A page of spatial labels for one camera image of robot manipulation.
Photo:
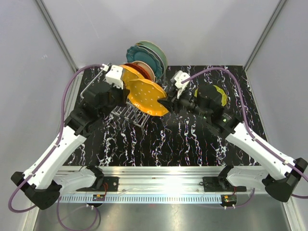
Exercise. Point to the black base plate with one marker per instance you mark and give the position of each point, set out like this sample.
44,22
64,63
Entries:
216,184
111,183

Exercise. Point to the cream plate with black flower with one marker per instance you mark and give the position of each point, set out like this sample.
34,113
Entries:
147,68

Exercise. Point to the teal plate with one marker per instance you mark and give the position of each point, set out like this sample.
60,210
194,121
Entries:
139,53

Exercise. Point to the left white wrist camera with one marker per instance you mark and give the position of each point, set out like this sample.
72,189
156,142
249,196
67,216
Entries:
113,75

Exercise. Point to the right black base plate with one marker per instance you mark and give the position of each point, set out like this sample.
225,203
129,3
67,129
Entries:
216,184

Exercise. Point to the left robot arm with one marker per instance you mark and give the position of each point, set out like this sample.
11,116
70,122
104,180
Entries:
77,127

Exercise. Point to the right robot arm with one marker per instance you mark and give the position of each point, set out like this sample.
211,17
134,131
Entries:
230,128

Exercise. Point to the red brown scalloped plate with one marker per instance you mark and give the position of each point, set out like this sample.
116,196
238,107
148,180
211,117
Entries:
140,69

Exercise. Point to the left aluminium frame post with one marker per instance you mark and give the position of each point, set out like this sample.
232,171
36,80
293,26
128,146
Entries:
53,29

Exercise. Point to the white slotted cable duct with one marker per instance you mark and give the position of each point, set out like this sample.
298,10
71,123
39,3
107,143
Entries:
142,198

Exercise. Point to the orange dotted plate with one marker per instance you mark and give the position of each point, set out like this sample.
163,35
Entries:
144,95

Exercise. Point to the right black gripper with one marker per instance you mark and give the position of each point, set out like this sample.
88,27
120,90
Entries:
172,104

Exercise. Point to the right aluminium frame post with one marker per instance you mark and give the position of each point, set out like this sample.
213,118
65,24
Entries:
268,27

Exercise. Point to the yellow dotted plate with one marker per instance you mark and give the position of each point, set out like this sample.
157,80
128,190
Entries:
130,74

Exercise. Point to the green floral plate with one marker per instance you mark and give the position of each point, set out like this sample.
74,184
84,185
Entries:
155,49

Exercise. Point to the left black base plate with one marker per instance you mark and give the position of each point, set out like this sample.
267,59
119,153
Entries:
111,183

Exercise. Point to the aluminium mounting rail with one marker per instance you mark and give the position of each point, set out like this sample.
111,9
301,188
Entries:
158,178

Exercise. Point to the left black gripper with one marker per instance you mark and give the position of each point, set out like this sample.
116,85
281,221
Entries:
124,93

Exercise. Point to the aluminium frame post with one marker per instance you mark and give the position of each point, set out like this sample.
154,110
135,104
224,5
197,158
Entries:
268,27
53,29

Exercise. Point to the grey wire dish rack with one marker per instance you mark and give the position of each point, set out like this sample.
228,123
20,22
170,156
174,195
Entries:
129,113

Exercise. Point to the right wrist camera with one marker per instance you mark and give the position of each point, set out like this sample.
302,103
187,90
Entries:
180,81

